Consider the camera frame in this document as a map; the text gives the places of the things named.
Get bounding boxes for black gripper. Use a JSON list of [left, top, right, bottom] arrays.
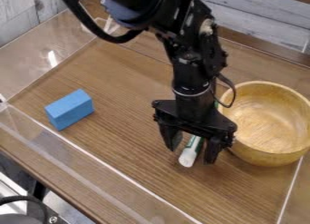
[[151, 89, 238, 164]]

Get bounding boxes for green white dry-erase marker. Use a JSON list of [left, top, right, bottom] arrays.
[[178, 135, 203, 168]]

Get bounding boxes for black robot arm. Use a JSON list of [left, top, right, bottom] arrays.
[[62, 0, 238, 164]]

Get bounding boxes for brown wooden bowl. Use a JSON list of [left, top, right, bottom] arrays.
[[218, 81, 310, 167]]

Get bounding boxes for blue foam block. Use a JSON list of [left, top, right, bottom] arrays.
[[46, 89, 95, 131]]

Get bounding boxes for black metal bracket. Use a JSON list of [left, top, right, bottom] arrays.
[[27, 201, 71, 224]]

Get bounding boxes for black cable loop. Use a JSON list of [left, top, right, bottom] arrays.
[[0, 194, 44, 224]]

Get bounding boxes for clear acrylic tray wall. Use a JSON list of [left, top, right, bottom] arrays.
[[0, 11, 310, 224]]

